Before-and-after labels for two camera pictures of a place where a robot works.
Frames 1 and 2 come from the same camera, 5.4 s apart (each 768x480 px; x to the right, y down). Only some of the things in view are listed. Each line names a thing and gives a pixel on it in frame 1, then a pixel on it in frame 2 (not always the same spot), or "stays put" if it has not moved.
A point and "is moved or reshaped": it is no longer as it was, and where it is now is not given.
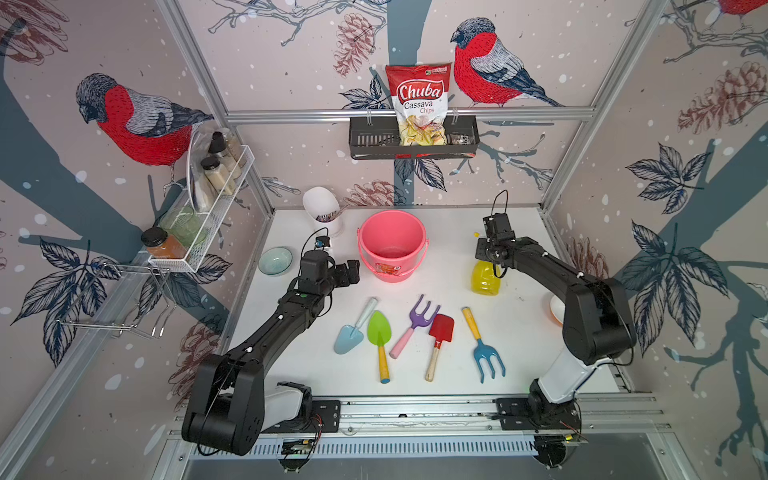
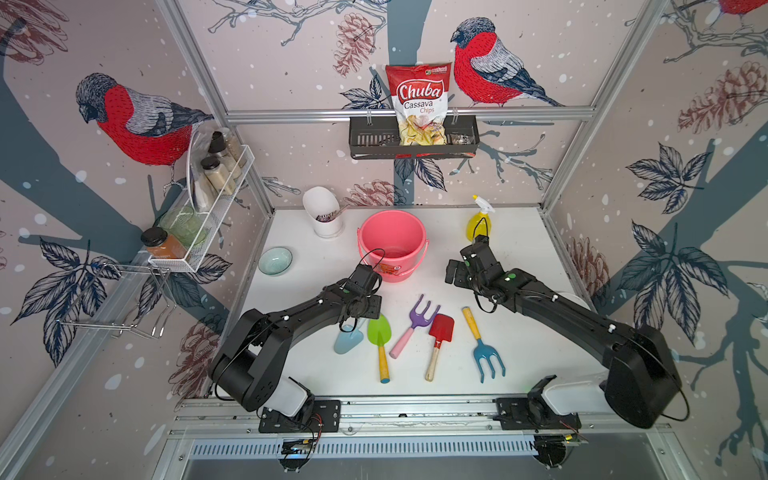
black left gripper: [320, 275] -> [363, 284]
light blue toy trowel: [351, 335] stays put
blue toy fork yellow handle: [483, 351] stays put
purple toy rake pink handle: [415, 321] stays put
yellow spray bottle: [484, 280] is moved or reshaped
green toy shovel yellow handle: [380, 334] stays put
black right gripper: [479, 244] -> [459, 269]
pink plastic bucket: [393, 244] stays put
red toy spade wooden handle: [441, 330] stays put
